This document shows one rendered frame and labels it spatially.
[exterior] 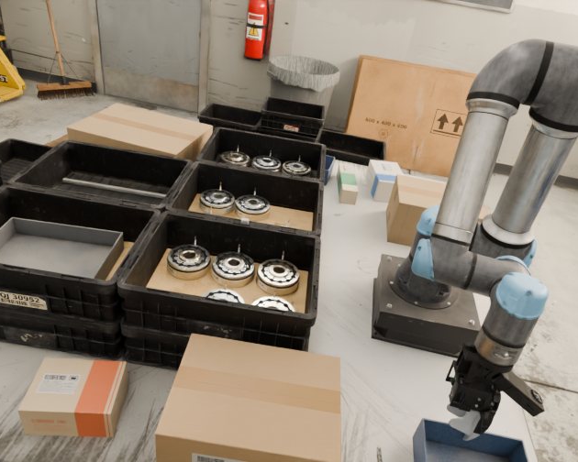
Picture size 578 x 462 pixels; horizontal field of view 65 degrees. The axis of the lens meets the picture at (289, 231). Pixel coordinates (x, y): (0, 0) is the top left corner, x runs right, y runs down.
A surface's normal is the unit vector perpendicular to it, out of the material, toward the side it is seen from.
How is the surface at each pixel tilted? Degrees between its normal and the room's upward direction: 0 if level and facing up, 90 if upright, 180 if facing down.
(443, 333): 90
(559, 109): 98
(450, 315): 2
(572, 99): 100
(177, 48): 90
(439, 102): 80
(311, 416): 0
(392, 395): 0
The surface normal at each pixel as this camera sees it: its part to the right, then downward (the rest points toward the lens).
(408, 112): -0.14, 0.35
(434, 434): -0.16, 0.55
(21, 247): 0.14, -0.83
